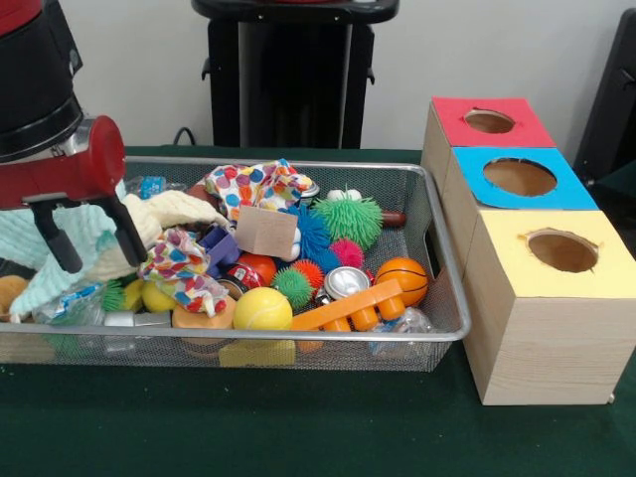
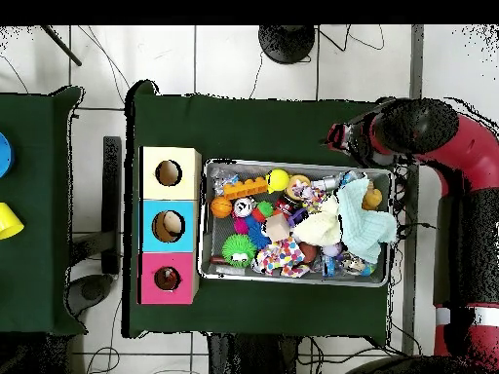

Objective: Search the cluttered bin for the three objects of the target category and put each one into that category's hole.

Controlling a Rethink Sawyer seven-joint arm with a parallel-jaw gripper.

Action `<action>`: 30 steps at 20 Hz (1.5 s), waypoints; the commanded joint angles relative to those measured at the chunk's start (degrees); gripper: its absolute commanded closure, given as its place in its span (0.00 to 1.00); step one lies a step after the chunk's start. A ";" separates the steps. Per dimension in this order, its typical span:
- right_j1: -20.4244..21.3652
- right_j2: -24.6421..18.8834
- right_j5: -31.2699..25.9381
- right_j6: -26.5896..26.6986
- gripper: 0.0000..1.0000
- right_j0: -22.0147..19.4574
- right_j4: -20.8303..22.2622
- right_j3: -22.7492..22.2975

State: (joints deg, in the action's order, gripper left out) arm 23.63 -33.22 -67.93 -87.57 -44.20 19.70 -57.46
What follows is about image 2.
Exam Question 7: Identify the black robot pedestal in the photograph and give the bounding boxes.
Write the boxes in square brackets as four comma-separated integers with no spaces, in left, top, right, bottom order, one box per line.
[206,332,305,374]

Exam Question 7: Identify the orange plush toy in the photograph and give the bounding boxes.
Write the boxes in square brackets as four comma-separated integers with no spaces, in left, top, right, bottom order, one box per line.
[362,187,384,211]

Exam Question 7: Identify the black upright panel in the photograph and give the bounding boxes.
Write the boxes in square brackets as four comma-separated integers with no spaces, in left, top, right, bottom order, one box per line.
[100,135,123,276]

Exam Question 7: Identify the dark green side tablecloth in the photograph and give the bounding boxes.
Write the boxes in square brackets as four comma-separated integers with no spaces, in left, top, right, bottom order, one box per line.
[0,85,88,336]

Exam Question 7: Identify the beige cardboard block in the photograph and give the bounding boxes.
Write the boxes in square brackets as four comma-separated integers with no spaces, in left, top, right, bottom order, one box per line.
[265,212,291,243]

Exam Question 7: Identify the silver mesh bin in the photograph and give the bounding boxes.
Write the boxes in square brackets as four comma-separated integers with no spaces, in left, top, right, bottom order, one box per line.
[197,158,394,288]

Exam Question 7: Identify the black round stand base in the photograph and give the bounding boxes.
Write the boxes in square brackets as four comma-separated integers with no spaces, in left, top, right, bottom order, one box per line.
[257,24,316,65]

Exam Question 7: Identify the mint green cloth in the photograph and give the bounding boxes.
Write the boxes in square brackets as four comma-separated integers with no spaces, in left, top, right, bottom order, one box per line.
[335,176,399,266]

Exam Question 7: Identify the blue cup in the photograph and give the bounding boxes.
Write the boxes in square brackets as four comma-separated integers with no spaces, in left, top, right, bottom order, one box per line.
[0,131,16,179]

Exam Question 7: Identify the cream white cloth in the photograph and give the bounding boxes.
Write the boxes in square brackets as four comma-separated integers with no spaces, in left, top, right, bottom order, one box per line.
[291,194,343,247]

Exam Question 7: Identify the orange toy basketball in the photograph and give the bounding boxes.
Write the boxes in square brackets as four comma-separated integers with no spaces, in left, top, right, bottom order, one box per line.
[210,196,234,219]

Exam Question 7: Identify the polka dot cloth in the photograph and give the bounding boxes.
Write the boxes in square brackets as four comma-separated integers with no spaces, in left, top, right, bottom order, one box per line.
[251,236,311,279]

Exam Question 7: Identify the green spiky ball toy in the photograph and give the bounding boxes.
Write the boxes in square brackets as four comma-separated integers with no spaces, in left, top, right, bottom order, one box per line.
[220,233,258,269]

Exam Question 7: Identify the black cable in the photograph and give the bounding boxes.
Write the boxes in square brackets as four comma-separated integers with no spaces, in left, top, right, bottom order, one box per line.
[395,221,437,232]

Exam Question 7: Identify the yellow ball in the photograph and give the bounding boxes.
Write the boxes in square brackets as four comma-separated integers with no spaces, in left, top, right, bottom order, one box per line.
[266,168,291,195]

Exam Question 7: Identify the yellow cup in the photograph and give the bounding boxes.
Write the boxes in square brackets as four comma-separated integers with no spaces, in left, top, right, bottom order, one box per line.
[0,202,25,242]

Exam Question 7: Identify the black rod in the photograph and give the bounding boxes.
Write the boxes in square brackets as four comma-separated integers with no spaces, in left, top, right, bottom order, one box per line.
[40,24,83,67]

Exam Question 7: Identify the wooden three-hole box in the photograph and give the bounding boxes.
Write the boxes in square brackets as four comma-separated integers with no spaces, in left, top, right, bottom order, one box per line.
[138,145,203,306]

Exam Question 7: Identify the orange toy block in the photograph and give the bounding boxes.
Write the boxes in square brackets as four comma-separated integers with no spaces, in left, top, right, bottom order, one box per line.
[222,176,269,201]

